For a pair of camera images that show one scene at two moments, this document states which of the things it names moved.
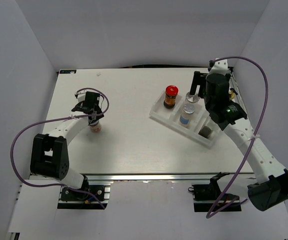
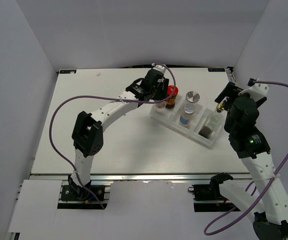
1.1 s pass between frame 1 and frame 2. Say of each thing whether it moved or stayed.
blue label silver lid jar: stayed
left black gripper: moved
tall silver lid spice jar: stayed
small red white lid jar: moved
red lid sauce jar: stayed
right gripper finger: moved
